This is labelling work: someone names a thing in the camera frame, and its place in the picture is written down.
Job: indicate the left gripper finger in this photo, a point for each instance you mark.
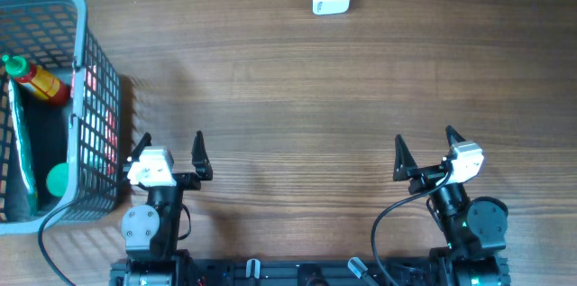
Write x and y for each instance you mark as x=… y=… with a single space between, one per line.
x=140 y=146
x=200 y=159

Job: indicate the green lid jar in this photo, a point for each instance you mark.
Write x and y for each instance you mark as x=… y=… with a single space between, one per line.
x=57 y=180

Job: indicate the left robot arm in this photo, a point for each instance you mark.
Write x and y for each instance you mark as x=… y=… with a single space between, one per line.
x=151 y=231

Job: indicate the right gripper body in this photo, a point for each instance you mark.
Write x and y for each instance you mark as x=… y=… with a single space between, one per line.
x=425 y=177

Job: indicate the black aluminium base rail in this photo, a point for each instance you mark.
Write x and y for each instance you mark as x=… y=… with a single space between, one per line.
x=311 y=272

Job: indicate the grey plastic shopping basket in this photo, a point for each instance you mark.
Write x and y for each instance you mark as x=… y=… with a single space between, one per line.
x=84 y=132

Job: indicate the green 3M gloves package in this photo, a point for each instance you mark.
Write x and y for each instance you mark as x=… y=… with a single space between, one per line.
x=23 y=145

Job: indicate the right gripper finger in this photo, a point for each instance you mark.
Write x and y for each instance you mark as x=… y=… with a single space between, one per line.
x=405 y=167
x=453 y=136

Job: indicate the red sriracha sauce bottle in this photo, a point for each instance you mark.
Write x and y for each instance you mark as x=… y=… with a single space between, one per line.
x=37 y=80

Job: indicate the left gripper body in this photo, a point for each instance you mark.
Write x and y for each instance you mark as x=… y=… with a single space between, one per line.
x=187 y=181

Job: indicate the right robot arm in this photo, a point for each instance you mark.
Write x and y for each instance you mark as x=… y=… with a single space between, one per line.
x=474 y=229

